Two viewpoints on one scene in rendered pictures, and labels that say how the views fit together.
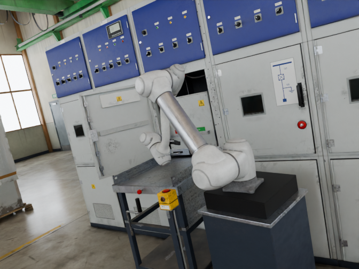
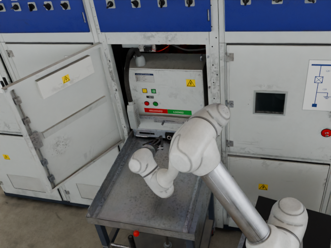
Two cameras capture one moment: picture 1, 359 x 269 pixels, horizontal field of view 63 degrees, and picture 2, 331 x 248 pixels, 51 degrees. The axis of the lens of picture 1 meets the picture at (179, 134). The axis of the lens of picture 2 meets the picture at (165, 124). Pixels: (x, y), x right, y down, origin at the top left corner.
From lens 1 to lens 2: 128 cm
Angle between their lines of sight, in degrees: 32
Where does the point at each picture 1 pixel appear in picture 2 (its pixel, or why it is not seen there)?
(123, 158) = (77, 155)
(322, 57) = not seen: outside the picture
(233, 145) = (294, 220)
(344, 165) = not seen: outside the picture
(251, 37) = (292, 21)
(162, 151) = (166, 186)
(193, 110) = (177, 89)
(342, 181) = not seen: outside the picture
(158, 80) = (208, 151)
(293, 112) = (320, 119)
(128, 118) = (79, 101)
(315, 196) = (316, 195)
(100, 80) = (9, 23)
